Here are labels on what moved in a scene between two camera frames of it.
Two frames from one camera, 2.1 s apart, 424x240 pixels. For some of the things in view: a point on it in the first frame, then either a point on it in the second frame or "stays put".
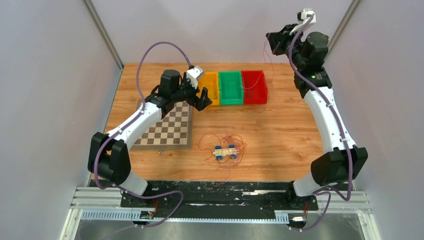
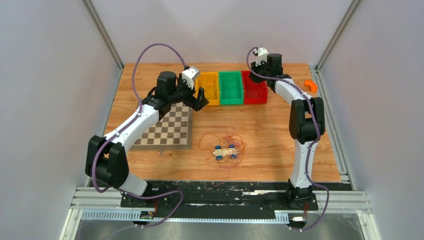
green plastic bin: x=231 y=88 stays put
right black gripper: x=278 y=40 -> x=256 y=68
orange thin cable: x=229 y=150 stays put
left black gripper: x=200 y=103 stays put
